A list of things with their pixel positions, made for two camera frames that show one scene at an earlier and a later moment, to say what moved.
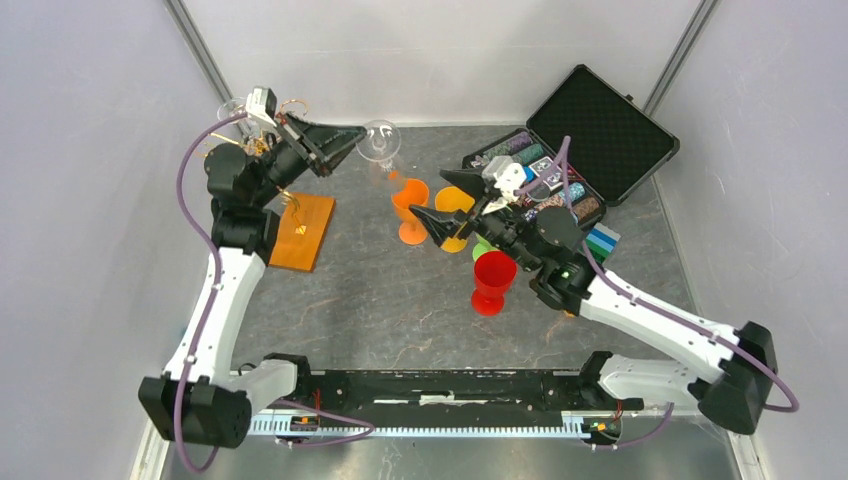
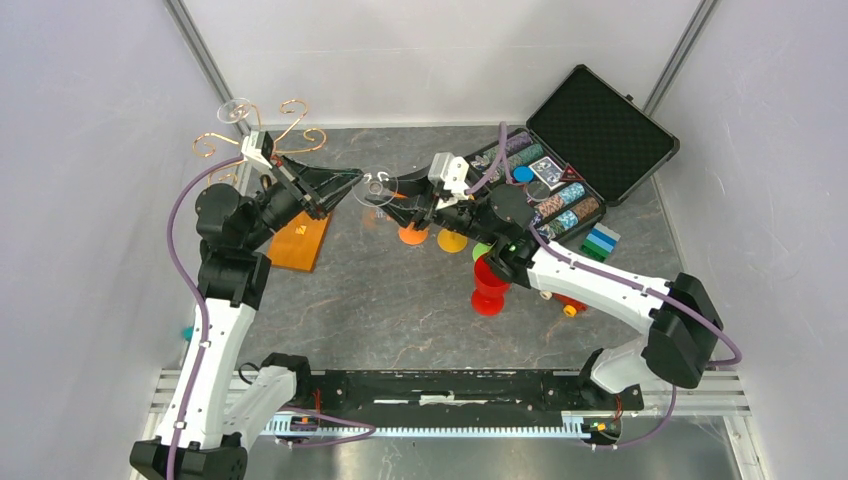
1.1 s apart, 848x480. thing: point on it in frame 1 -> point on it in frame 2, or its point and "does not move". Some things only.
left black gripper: x=330 y=143 -> x=322 y=185
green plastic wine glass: x=482 y=247 does not move
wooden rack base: x=301 y=232 does not move
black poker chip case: x=588 y=145 does not move
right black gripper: x=446 y=224 -> x=415 y=186
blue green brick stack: x=602 y=241 does not move
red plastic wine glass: x=494 y=272 does not move
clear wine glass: x=381 y=142 -> x=372 y=183
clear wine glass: x=231 y=108 does not move
